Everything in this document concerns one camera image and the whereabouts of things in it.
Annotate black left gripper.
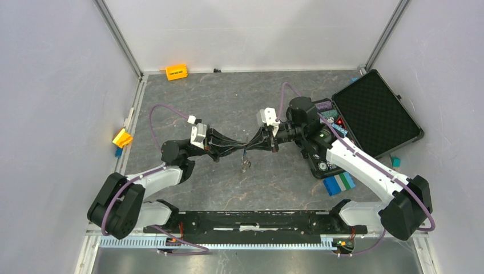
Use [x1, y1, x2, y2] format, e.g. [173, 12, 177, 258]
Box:
[187, 124, 247, 162]

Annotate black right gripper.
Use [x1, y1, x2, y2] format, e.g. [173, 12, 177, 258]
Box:
[246, 122, 305, 153]

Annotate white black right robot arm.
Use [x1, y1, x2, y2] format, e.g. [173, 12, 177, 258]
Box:
[247, 96, 436, 240]

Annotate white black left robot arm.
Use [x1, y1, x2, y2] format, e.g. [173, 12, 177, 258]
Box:
[87, 124, 246, 239]

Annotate orange yellow plastic block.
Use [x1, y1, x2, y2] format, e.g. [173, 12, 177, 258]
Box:
[165, 64, 188, 81]

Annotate blue green toy bricks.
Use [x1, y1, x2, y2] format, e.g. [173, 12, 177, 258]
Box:
[323, 172, 356, 196]

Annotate yellow orange toy block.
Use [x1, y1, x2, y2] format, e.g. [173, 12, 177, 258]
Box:
[112, 128, 133, 148]

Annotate black poker chip case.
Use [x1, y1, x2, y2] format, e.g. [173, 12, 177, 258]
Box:
[328, 69, 425, 159]

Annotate teal small cube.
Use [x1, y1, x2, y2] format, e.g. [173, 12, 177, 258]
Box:
[390, 156, 401, 168]

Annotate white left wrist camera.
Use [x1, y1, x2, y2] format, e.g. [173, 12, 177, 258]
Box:
[187, 115, 208, 150]

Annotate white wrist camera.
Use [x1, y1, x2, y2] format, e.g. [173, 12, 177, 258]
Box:
[256, 107, 281, 136]
[187, 115, 208, 150]

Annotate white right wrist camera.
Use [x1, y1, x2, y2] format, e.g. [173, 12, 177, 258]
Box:
[256, 107, 281, 136]

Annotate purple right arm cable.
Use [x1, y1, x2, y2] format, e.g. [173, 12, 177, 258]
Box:
[278, 82, 436, 258]

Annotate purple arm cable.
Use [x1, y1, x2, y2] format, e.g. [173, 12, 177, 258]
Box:
[278, 82, 436, 258]
[100, 104, 211, 256]

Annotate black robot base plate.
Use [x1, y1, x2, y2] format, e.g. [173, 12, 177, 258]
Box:
[163, 210, 368, 244]

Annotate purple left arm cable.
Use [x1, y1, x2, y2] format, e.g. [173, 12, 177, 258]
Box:
[100, 104, 211, 256]

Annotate white toothed cable duct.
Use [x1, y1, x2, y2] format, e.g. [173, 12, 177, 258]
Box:
[99, 235, 337, 251]

